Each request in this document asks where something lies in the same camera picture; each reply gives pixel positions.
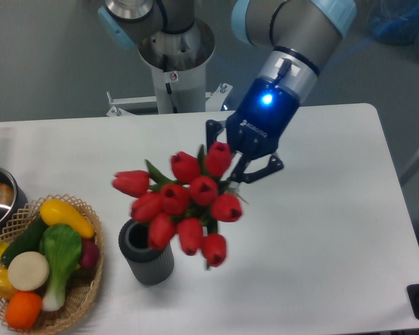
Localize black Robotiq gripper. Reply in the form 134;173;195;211
205;78;300;184

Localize red tulip bouquet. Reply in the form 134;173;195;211
112;142;243;267

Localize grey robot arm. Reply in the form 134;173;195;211
98;1;357;187

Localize dark grey ribbed vase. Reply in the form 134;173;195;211
118;220;175;285

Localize purple red radish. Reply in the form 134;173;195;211
79;239;100;269

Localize blue plastic bag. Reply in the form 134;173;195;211
367;1;419;57

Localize yellow squash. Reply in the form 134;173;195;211
39;199;95;239

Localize green bok choy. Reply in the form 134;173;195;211
39;223;82;312

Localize woven wicker basket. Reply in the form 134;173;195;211
0;195;104;334

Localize dark green cucumber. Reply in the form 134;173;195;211
1;216;48;267

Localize round beige bun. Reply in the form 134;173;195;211
8;251;50;291

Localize orange fruit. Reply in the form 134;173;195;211
5;291;42;330

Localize yellow bell pepper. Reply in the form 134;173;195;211
0;265;18;300

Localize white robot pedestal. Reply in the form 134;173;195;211
107;18;233;117

